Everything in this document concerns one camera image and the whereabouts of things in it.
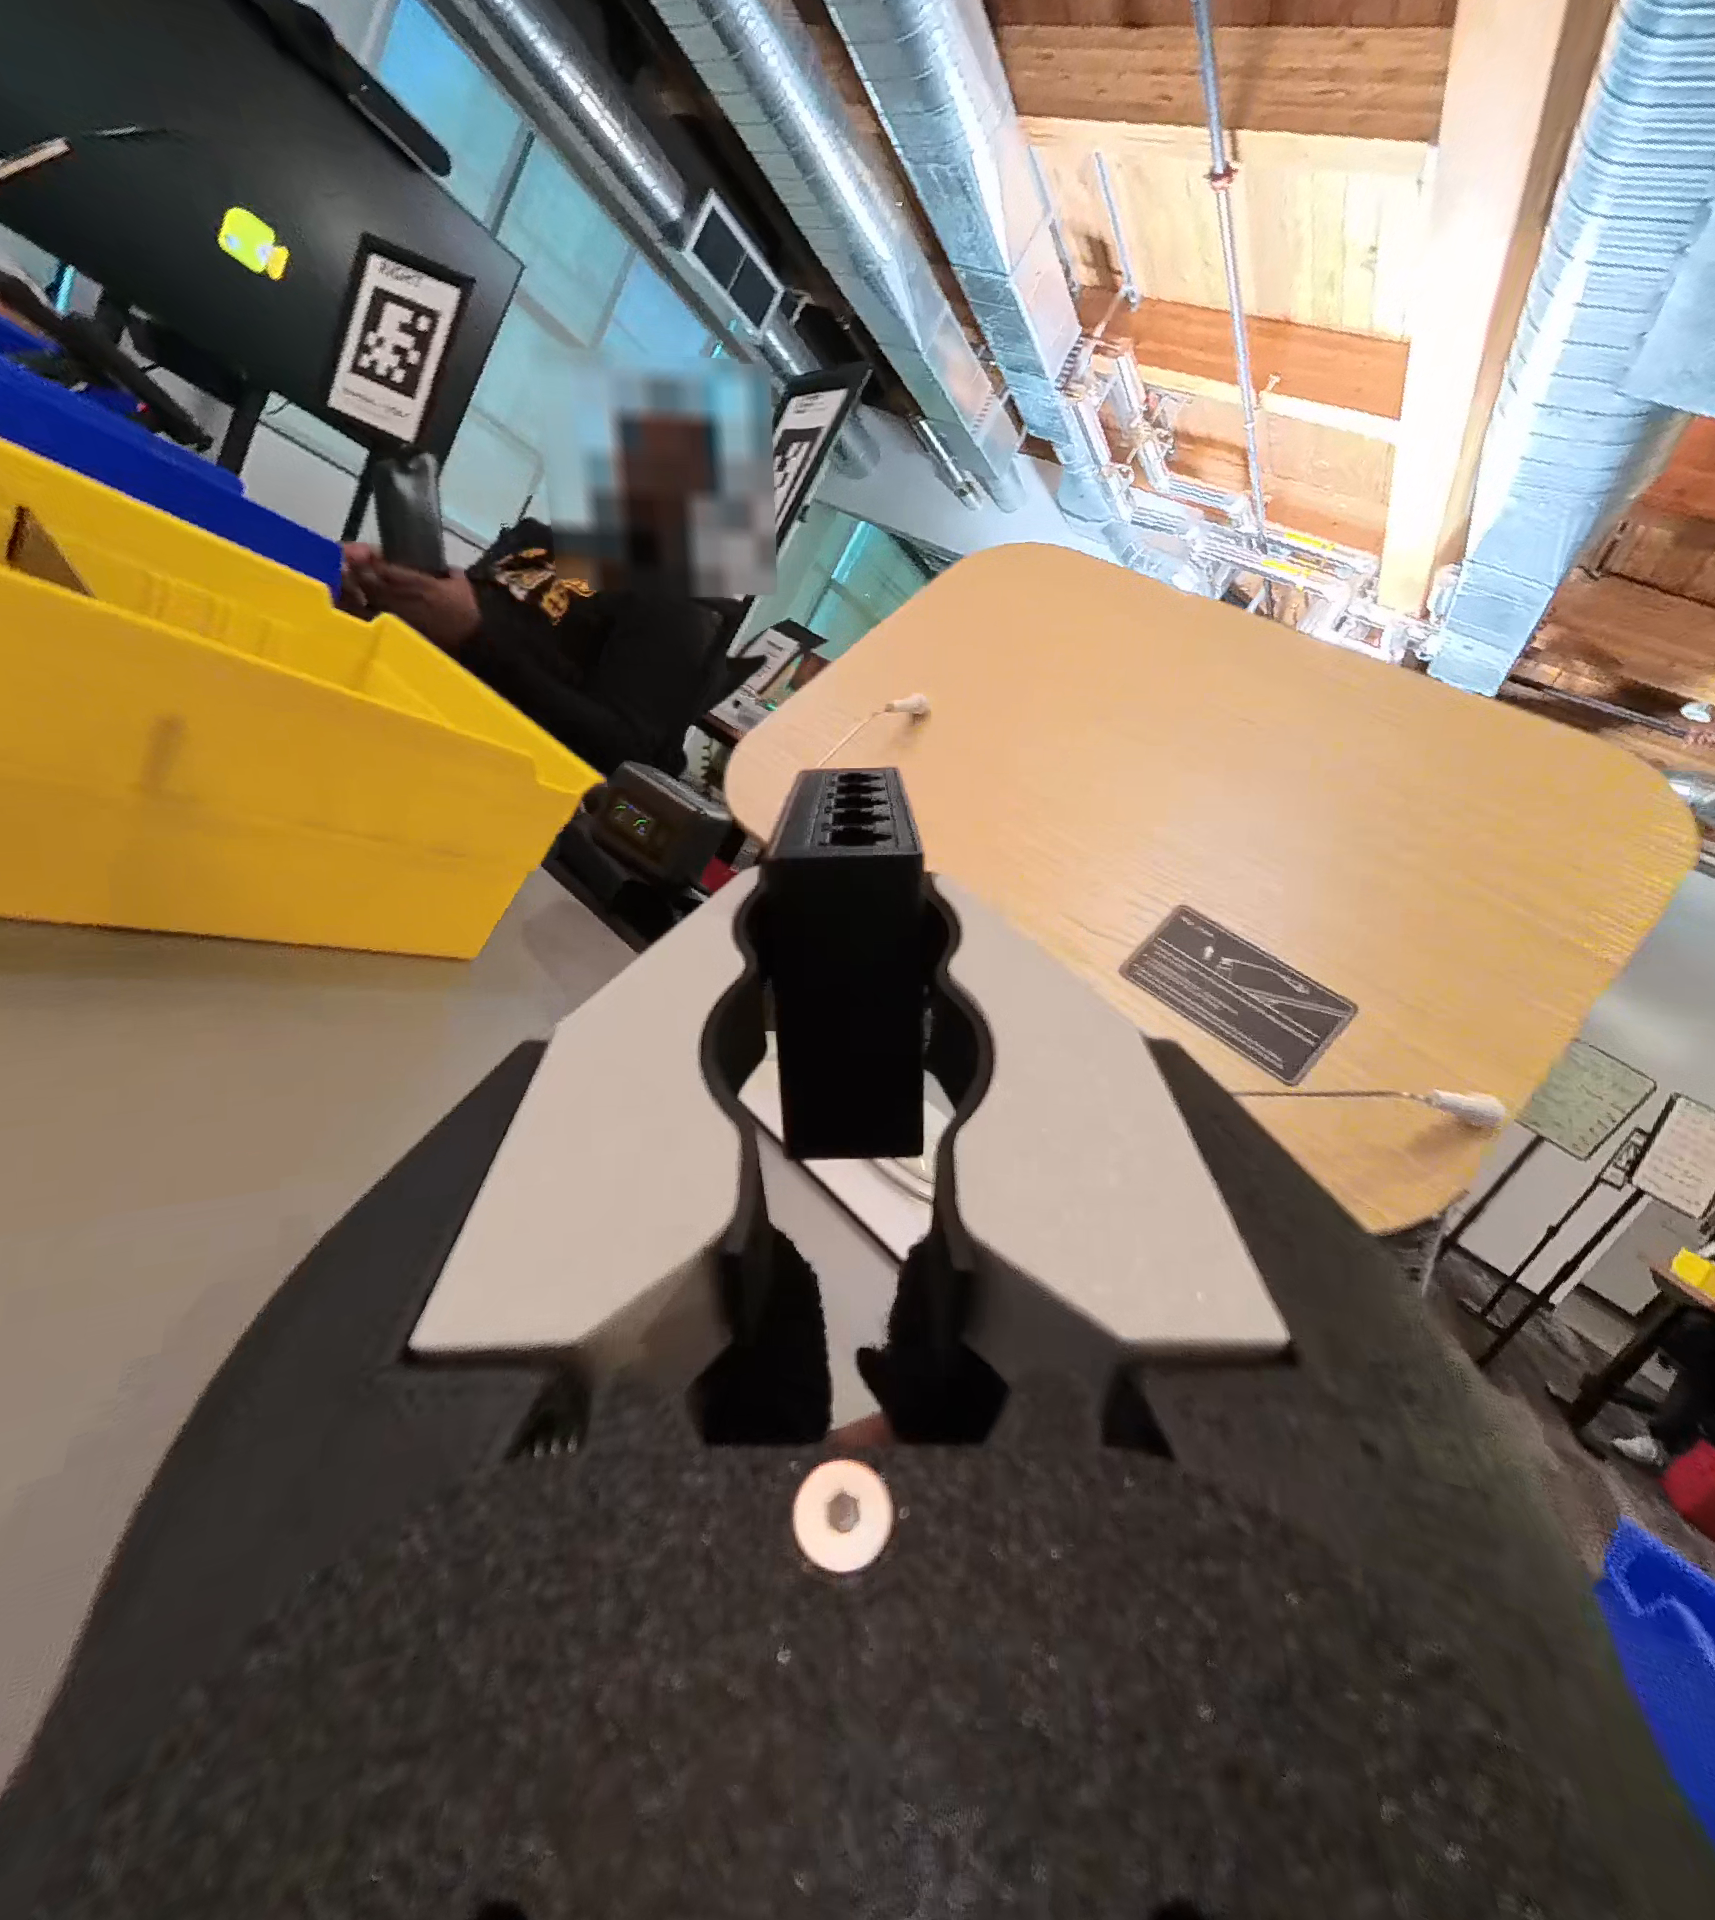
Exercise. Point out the silver air duct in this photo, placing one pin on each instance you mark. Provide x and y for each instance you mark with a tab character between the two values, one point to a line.
798	152
1592	375
978	194

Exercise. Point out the paper sign on stand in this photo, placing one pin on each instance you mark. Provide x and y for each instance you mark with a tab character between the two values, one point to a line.
1690	1154
1586	1100

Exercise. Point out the black screen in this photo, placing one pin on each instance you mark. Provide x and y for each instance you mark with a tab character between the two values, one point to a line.
123	121

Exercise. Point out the printed tag sign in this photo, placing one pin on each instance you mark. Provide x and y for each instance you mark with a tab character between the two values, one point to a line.
813	452
400	345

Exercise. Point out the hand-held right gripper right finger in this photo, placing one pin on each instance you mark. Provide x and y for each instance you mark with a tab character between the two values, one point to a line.
1098	1200

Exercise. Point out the black network switch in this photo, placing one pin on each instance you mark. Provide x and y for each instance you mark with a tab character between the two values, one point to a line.
849	991

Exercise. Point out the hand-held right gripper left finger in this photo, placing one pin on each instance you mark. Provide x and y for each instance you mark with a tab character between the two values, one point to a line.
602	1200

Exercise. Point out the yellow plastic bin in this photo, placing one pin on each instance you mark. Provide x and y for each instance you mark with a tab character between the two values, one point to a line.
197	780

